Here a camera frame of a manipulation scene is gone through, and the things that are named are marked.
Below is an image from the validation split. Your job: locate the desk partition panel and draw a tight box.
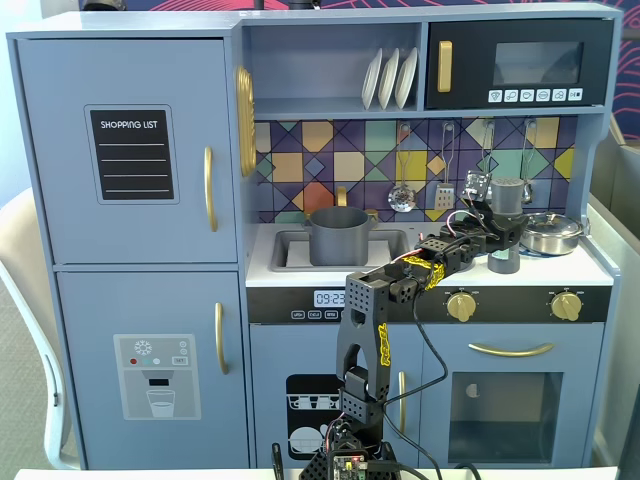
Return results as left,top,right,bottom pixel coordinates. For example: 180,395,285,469
585,124,640,469

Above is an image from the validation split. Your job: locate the robot controller board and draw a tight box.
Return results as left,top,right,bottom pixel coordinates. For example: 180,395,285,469
329,452,370,480

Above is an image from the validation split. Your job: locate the black shopping list board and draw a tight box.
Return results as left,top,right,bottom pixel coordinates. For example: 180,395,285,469
83,103,181,206

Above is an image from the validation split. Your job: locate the oven door with window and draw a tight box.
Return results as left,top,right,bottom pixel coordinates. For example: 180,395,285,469
423,323,606,469

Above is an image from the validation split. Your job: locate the stainless steel pot with lid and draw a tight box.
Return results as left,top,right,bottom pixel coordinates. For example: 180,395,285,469
519,211,592,256

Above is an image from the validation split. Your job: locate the black toy microwave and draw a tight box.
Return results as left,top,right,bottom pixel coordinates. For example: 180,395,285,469
424,18,615,111

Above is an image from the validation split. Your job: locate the gold curved fridge handle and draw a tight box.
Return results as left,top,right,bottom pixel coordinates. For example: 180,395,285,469
214,301,230,376
203,145,220,233

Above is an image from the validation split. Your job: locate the gold dishwasher handle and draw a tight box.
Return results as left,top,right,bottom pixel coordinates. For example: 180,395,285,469
397,370,408,435

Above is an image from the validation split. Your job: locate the black stove control panel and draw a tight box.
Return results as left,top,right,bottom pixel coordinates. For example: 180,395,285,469
247,286,614,325

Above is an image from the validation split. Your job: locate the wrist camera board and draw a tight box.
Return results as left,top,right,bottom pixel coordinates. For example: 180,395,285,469
462,170,495,202

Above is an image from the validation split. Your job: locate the fridge door with dispenser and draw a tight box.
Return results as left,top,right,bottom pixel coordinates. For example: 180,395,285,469
54,270,250,469

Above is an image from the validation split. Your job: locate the fridge door with shopping list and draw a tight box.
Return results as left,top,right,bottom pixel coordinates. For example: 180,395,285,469
17,38,239,265

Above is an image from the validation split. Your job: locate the gold oven handle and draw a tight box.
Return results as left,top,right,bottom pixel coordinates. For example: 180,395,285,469
468,342,555,359

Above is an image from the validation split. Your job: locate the metal slotted spatula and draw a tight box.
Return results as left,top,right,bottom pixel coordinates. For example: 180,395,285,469
433,122,456,211

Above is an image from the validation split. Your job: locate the gold stove knob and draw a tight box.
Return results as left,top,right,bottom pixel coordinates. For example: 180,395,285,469
550,292,583,321
446,292,478,323

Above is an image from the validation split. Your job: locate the black and red robot base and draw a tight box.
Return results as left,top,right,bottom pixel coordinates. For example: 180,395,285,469
298,417,402,480

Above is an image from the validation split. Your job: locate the digital clock display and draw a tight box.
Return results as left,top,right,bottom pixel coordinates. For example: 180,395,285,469
313,289,347,309

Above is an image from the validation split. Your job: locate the gray sink basin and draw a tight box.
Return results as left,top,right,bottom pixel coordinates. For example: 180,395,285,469
271,228,415,274

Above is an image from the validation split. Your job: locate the dishwasher door with print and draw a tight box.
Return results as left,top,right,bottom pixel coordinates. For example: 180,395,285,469
249,324,425,469

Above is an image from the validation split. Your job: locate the black camera cable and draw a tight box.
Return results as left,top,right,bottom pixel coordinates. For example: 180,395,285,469
382,292,449,476

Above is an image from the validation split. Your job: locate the metal skimmer spoon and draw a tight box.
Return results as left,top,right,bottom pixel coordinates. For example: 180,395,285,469
387,122,419,214

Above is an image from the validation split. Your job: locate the white chair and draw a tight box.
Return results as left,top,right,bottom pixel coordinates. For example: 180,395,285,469
0,187,81,471

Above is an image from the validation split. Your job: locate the metal serving spoon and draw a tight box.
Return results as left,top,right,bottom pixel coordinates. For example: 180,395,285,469
519,118,537,204

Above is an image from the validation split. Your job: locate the gray plastic pot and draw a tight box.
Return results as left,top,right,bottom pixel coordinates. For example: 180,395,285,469
301,206,377,267

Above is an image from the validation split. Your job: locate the metal ladle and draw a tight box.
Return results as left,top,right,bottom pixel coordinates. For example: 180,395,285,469
475,119,496,175

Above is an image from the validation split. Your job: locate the blue toy kitchen unit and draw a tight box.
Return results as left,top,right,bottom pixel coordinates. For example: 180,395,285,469
5,5,626,471

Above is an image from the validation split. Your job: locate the gray salt shaker with label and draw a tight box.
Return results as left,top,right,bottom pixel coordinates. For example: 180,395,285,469
487,178,525,275

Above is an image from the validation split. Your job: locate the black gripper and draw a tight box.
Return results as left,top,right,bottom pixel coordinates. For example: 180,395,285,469
439,214,529,271

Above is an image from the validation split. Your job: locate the gold microwave handle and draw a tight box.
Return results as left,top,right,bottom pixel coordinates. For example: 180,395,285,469
437,39,454,94

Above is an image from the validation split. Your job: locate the white plate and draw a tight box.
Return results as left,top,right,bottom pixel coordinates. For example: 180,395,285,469
361,47,384,111
377,47,401,111
394,46,419,110

